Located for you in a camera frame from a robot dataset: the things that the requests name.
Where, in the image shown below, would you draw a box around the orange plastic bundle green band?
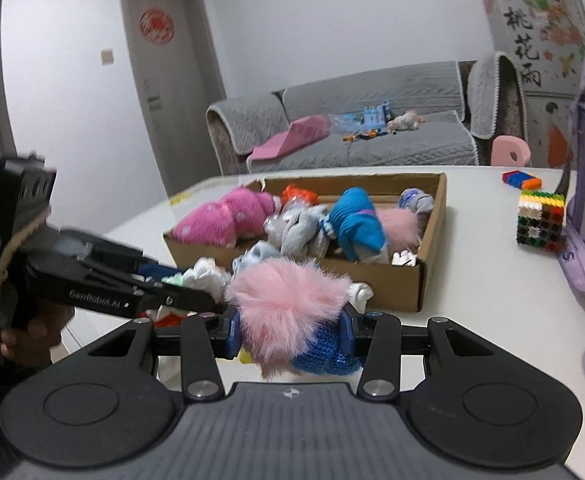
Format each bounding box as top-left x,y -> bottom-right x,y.
143,306 -> 194,328

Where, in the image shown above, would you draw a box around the small white bundle black band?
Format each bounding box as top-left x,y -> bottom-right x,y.
347,283 -> 373,313

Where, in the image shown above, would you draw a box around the white bundle green band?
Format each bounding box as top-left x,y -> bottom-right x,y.
161,258 -> 232,302

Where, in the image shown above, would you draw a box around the pink fur pompom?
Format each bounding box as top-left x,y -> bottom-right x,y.
224,258 -> 352,378

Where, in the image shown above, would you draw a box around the small white pouch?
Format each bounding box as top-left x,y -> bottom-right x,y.
391,249 -> 417,266

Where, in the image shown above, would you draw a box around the light blue sock bundle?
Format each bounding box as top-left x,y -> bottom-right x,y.
232,240 -> 282,275

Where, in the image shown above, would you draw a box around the blue knit sock bundle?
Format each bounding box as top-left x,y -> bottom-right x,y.
326,188 -> 390,264

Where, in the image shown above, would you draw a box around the pink fur keychain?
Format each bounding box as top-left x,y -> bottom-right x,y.
377,208 -> 421,252

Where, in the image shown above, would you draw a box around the magenta fluffy sock bundle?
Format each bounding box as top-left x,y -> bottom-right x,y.
172,186 -> 282,248

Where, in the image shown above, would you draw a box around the grey sock bundle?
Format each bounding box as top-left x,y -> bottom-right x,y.
264,205 -> 329,259

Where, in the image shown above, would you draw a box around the grey blue patterned sock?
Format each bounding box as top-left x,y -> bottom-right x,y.
397,188 -> 434,214

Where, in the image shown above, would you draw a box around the orange plastic bag bundle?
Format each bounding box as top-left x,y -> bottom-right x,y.
280,184 -> 319,206

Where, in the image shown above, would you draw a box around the person left hand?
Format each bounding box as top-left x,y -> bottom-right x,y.
0,293 -> 74,367

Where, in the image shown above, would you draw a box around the brown cardboard box tray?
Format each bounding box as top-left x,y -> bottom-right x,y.
162,171 -> 449,313

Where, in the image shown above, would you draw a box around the multicolour brick cube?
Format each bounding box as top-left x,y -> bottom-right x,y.
516,190 -> 565,254

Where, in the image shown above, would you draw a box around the red blue orange brick stick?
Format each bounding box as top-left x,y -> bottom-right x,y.
501,170 -> 543,191

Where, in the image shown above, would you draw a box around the small plush toy on sofa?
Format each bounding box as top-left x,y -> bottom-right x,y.
387,110 -> 426,131

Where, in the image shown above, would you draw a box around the pink child chair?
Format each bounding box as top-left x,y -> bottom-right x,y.
491,136 -> 531,168

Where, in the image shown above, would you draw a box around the grey covered sofa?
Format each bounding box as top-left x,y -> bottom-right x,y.
206,52 -> 527,174

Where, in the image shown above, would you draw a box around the grey door with red sign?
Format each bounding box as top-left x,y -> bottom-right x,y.
122,0 -> 226,195

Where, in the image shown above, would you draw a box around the decorated grey refrigerator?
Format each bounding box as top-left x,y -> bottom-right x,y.
483,0 -> 585,168

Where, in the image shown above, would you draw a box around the wall light switch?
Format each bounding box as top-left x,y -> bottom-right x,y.
100,49 -> 114,66

